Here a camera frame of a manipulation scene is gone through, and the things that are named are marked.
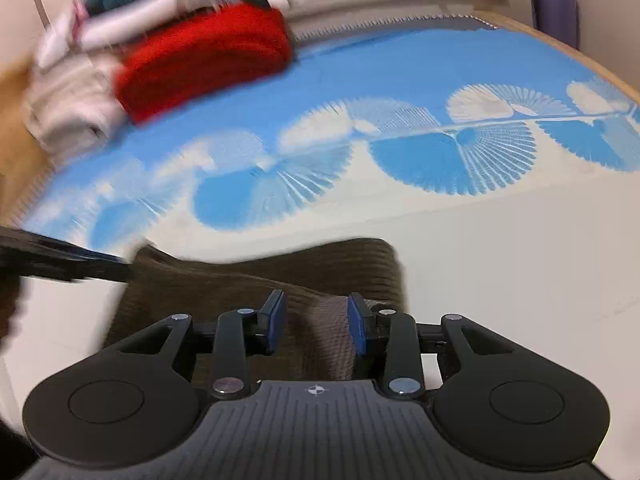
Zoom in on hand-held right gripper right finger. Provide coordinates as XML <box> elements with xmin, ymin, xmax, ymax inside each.
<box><xmin>347</xmin><ymin>292</ymin><xmax>522</xmax><ymax>402</ymax></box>

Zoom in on blue and white printed blanket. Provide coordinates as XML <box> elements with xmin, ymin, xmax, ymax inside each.
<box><xmin>5</xmin><ymin>25</ymin><xmax>640</xmax><ymax>411</ymax></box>

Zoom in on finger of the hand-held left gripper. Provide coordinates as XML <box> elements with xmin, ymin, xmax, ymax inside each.
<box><xmin>0</xmin><ymin>227</ymin><xmax>134</xmax><ymax>284</ymax></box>

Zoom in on white folded clothes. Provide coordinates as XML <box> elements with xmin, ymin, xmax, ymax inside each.
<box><xmin>24</xmin><ymin>0</ymin><xmax>241</xmax><ymax>157</ymax></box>

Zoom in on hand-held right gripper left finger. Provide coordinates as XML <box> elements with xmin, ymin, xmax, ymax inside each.
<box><xmin>112</xmin><ymin>289</ymin><xmax>289</xmax><ymax>402</ymax></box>

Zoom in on red folded garment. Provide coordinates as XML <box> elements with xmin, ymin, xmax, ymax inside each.
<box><xmin>114</xmin><ymin>2</ymin><xmax>297</xmax><ymax>127</ymax></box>

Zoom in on dark brown pants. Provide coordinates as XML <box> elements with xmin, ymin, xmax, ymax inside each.
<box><xmin>102</xmin><ymin>238</ymin><xmax>408</xmax><ymax>386</ymax></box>

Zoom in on grey ribbed mat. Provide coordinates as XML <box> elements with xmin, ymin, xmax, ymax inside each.
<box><xmin>289</xmin><ymin>10</ymin><xmax>502</xmax><ymax>46</ymax></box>

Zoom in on purple flat object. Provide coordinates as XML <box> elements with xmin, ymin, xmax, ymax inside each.
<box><xmin>529</xmin><ymin>0</ymin><xmax>582</xmax><ymax>52</ymax></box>

